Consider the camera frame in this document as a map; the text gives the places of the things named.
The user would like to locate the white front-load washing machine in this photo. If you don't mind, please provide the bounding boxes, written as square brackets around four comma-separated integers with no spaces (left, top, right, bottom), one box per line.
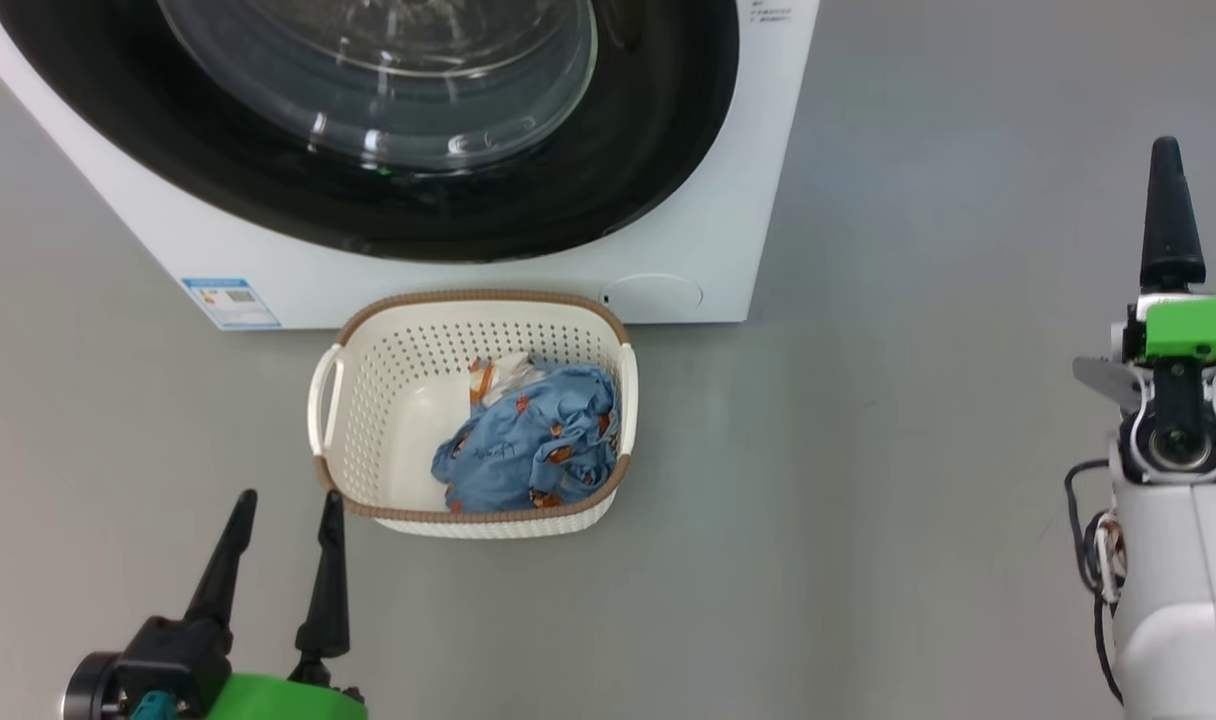
[0,0,821,331]

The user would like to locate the black round glass door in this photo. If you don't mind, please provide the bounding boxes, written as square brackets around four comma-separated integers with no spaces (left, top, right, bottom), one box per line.
[0,0,741,263]

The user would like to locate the blue energy label sticker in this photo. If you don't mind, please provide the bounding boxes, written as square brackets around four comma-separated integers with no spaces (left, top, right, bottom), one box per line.
[181,278,281,329]

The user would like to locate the cream basket brown rim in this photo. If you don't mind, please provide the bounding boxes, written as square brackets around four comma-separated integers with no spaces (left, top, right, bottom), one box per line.
[307,290,639,539]

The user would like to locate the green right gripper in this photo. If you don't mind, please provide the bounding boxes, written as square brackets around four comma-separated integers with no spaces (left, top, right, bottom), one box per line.
[1073,136,1216,479]

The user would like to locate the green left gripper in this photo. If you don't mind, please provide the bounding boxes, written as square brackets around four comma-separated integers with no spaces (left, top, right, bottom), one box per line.
[183,489,369,720]

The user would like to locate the blue garment orange prints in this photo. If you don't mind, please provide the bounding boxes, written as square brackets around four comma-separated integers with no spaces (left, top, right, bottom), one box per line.
[431,362,621,513]

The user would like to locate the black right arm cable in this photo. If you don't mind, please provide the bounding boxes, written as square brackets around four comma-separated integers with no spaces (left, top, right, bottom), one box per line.
[1065,460,1129,701]

